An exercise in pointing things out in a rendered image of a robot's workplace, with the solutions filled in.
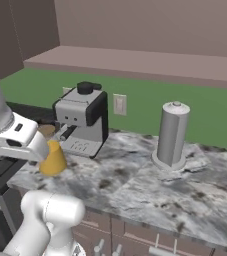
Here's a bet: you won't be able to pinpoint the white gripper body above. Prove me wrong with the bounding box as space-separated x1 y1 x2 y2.
0 130 50 164

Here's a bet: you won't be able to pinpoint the yellow cup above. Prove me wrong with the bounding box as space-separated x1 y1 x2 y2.
38 139 68 177

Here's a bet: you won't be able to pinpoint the brown round mug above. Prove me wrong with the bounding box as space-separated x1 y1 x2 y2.
37 123 57 138

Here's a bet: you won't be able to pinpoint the black hob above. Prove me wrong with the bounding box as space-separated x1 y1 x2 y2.
0 101 58 202

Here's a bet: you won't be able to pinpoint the grey and black coffee machine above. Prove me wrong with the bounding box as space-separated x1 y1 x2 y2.
52 80 110 160

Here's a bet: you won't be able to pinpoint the brown drawer front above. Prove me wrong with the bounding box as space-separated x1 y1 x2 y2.
110 215 227 256
72 209 113 256

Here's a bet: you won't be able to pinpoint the grey paper towel holder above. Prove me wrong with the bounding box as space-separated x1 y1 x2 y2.
150 100 191 173

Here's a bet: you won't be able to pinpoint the white wall outlet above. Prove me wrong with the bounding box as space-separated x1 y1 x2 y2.
62 86 74 97
112 93 128 117

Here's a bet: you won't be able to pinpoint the silver drawer handle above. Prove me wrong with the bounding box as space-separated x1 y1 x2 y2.
147 233 187 256
93 237 106 256
112 244 123 256

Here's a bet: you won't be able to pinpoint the dark brown wall cupboard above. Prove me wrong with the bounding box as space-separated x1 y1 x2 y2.
0 0 61 82

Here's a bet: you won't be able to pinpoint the taupe wall cupboards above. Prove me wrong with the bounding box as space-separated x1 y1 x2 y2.
22 0 227 91

